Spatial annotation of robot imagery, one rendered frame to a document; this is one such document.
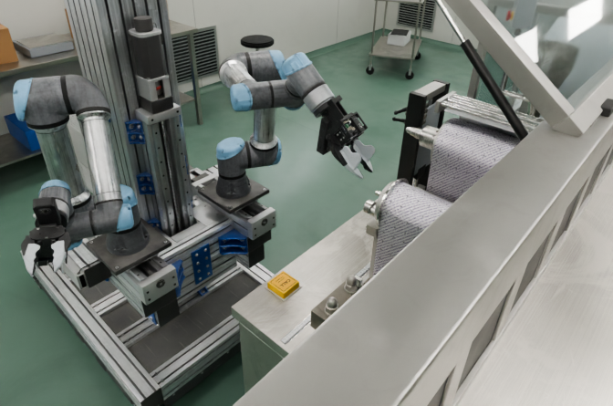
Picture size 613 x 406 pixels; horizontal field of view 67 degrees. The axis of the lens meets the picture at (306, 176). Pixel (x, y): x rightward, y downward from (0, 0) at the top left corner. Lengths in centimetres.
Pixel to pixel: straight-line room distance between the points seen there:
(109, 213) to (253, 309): 49
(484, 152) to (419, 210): 25
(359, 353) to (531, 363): 36
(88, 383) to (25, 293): 78
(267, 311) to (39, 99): 88
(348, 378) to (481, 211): 25
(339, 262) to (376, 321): 117
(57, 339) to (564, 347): 240
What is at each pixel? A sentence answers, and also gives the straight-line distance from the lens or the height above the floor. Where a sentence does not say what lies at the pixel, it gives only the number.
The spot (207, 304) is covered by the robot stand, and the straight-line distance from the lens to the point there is 239.
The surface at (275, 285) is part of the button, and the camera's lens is 143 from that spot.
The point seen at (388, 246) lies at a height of 117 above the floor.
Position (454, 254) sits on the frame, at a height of 165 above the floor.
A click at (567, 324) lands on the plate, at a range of 76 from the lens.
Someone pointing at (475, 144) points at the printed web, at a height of 139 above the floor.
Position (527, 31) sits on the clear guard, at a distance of 86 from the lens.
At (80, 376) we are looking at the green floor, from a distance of 256.
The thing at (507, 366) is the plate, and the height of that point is 144.
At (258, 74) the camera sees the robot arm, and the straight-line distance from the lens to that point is 165.
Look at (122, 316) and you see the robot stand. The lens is 244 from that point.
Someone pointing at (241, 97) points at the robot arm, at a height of 146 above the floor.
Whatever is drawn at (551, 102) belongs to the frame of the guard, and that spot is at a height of 169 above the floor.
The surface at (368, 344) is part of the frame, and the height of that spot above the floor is 165.
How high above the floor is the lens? 195
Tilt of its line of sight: 32 degrees down
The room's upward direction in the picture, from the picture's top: 1 degrees clockwise
